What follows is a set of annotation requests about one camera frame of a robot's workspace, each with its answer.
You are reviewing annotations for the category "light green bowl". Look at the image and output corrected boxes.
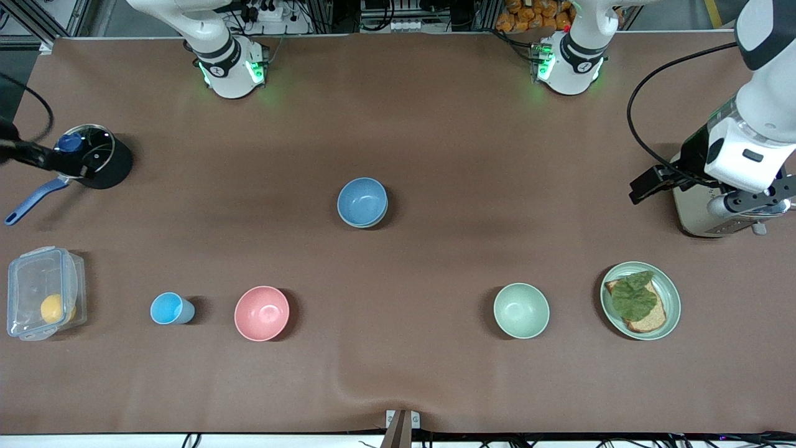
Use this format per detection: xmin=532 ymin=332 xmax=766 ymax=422
xmin=339 ymin=212 xmax=389 ymax=230
xmin=493 ymin=282 xmax=550 ymax=340

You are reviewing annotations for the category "blue bowl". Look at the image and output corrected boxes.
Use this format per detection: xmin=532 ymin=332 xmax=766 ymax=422
xmin=337 ymin=177 xmax=389 ymax=226

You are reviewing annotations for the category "pink bowl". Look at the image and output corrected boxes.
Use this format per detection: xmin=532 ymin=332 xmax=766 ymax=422
xmin=234 ymin=286 xmax=290 ymax=342

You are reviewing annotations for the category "glass lid with blue knob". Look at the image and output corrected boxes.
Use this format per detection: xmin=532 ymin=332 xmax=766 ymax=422
xmin=51 ymin=124 xmax=116 ymax=179

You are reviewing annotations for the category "beige chrome toaster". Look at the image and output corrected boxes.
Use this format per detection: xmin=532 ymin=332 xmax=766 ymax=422
xmin=672 ymin=146 xmax=794 ymax=238

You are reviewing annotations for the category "green lettuce leaf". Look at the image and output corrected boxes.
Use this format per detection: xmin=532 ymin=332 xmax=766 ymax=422
xmin=611 ymin=270 xmax=659 ymax=322

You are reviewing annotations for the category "clear plastic lidded container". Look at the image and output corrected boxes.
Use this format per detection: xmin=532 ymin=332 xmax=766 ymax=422
xmin=6 ymin=246 xmax=88 ymax=342

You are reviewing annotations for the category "light green plate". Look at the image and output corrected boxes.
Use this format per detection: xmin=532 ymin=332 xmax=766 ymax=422
xmin=600 ymin=261 xmax=682 ymax=341

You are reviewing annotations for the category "wholegrain bread slice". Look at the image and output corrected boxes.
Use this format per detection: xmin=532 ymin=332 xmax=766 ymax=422
xmin=605 ymin=279 xmax=667 ymax=334

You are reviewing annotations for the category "yellow lemon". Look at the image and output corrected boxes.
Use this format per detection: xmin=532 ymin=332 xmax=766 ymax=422
xmin=40 ymin=294 xmax=77 ymax=325

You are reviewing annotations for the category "light blue cup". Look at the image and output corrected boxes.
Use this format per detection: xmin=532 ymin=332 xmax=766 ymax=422
xmin=150 ymin=292 xmax=195 ymax=325

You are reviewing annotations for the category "orange snack bag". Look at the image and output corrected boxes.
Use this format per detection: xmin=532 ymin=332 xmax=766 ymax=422
xmin=496 ymin=0 xmax=573 ymax=33

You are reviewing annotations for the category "white power strip with plugs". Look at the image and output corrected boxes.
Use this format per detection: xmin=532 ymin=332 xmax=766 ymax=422
xmin=249 ymin=0 xmax=292 ymax=23

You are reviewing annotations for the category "brown table cloth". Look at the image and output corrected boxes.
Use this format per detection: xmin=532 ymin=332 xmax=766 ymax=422
xmin=0 ymin=31 xmax=796 ymax=434

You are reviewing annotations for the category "black pot with blue handle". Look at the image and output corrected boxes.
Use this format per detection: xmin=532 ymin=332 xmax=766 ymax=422
xmin=4 ymin=123 xmax=134 ymax=226

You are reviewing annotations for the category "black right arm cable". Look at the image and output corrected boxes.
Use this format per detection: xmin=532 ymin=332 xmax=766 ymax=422
xmin=0 ymin=72 xmax=55 ymax=147

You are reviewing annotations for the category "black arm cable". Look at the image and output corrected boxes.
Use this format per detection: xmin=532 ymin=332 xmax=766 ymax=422
xmin=0 ymin=72 xmax=55 ymax=147
xmin=626 ymin=40 xmax=738 ymax=185

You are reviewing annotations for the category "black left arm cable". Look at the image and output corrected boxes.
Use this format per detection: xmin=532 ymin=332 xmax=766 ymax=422
xmin=626 ymin=40 xmax=738 ymax=185

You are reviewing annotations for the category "aluminium frame profile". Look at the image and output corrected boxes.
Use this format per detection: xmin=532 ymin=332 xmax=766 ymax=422
xmin=11 ymin=0 xmax=95 ymax=39

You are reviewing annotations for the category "metal clamp bracket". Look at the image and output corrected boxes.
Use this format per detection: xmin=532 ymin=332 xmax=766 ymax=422
xmin=381 ymin=409 xmax=421 ymax=448

